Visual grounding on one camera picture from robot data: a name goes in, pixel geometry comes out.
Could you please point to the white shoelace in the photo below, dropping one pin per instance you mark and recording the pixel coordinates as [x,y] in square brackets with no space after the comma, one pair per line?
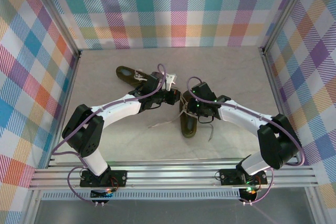
[138,75]
[162,123]

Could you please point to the olive green canvas shoe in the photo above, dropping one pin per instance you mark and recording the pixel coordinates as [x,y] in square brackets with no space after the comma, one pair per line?
[187,129]
[131,82]

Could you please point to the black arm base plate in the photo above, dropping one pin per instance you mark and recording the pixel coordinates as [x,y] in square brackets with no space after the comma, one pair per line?
[122,178]
[228,177]

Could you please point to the aluminium mounting rail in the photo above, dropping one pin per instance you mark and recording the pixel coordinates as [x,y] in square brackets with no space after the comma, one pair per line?
[170,175]

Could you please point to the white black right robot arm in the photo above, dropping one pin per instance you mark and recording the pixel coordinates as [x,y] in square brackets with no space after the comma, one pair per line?
[241,116]

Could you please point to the colourful plaid cloth panel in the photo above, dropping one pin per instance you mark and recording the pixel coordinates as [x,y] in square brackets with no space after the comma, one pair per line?
[21,77]
[168,11]
[315,77]

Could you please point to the small circuit board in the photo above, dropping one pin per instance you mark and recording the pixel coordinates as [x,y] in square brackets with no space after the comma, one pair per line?
[101,194]
[248,195]

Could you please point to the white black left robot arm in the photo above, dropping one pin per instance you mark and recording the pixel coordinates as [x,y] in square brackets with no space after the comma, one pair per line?
[118,108]

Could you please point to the aluminium side rail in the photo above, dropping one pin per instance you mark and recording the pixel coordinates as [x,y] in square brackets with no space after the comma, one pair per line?
[65,103]
[278,103]

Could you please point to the aluminium corner post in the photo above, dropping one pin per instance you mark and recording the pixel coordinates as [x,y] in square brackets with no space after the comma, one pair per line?
[284,11]
[59,19]

